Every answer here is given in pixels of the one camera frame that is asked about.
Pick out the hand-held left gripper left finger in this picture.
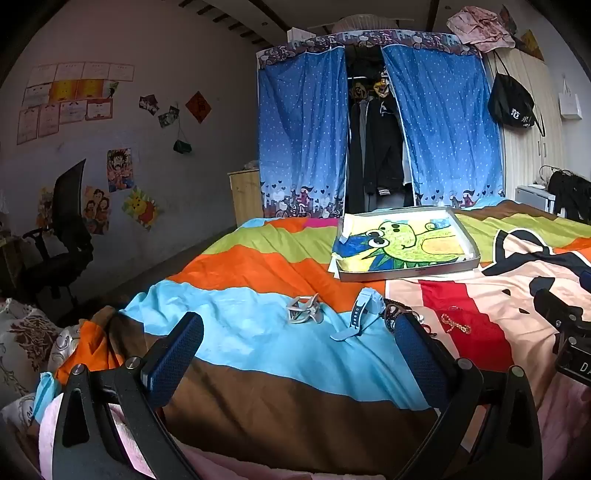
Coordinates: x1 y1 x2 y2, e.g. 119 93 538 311
52 311 205 480

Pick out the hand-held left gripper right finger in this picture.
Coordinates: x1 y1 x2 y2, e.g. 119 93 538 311
394 313 544 480

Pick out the gold chain bracelet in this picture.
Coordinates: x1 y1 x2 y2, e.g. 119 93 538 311
440 313 472 335

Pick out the dark bead bracelet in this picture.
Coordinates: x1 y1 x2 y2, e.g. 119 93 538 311
381 301 432 340

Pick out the light blue wrist watch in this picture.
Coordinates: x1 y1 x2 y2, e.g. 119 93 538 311
330 287 386 341

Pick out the silver hair clip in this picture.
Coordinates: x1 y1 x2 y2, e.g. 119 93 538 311
286 293 324 325

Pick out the pile of black clothing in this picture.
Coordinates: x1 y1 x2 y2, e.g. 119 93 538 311
547 168 591 224

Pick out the colourful striped cartoon blanket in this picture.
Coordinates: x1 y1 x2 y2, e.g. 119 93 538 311
34 196 591 477

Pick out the white side table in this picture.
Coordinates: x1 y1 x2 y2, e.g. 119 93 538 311
515 185 557 215

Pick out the green cartoon crayon drawing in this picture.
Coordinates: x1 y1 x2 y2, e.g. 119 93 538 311
332 210 465 274

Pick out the white cupboard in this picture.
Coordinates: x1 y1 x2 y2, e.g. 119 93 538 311
480 46 568 204

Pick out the light pink cloth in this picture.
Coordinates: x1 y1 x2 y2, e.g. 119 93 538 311
39 397 158 480

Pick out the brown patterned pillow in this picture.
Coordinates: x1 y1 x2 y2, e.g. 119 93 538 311
0 300 93 416

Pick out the yellow bear poster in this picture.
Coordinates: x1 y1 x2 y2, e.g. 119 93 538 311
121 187 163 232

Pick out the family cartoon drawing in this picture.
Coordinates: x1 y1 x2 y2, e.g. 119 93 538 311
82 186 112 235

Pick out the white paper bag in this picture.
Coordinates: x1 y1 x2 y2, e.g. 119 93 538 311
558 74 583 121

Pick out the wooden cabinet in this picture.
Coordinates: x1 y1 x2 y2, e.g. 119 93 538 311
228 167 264 228

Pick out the black office chair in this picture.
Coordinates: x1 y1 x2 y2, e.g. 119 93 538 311
21 159 95 319

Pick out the anime character poster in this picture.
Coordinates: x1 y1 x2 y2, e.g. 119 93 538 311
107 148 136 193

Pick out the colourful child drawing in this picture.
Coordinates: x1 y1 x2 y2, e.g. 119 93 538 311
37 187 56 229

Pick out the small green hanging bag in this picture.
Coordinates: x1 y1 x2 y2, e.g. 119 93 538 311
173 122 192 154

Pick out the black hanging jacket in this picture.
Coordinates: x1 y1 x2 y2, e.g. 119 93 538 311
347 60 411 208

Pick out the red diamond paper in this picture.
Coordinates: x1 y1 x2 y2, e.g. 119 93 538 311
185 91 212 124

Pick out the pink crumpled cloth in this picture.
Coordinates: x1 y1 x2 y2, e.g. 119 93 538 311
447 6 515 52

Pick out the patterned wardrobe valance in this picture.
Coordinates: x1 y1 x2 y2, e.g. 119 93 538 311
256 30 483 70

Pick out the black drawstring bag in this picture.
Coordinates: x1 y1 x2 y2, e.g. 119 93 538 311
487 48 546 137

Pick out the group of wall certificates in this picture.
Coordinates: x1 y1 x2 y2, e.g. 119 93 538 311
17 61 134 145

